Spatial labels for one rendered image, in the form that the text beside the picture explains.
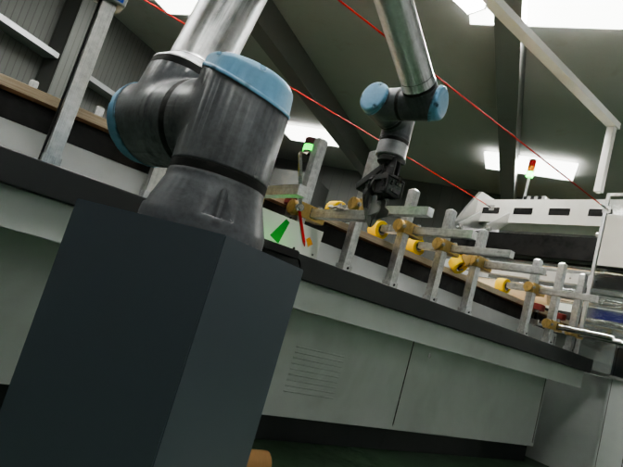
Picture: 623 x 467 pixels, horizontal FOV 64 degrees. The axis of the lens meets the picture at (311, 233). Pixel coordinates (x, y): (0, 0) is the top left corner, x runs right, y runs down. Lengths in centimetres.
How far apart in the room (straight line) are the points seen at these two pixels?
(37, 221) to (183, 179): 75
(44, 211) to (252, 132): 80
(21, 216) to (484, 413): 246
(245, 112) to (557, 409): 323
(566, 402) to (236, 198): 318
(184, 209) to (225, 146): 11
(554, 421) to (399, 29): 292
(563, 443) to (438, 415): 115
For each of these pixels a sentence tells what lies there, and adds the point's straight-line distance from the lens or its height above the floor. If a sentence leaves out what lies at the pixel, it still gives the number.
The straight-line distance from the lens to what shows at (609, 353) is 344.
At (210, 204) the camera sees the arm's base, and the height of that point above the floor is 64.
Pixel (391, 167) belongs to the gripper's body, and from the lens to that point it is 147.
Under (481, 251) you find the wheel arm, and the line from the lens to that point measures 212.
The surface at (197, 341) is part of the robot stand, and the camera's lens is 60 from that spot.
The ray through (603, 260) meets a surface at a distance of 357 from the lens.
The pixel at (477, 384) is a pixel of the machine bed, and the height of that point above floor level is 39.
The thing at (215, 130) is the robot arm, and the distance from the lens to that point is 72.
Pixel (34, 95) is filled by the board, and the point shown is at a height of 88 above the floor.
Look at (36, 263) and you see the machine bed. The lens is 162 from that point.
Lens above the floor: 55
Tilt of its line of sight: 8 degrees up
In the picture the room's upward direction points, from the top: 16 degrees clockwise
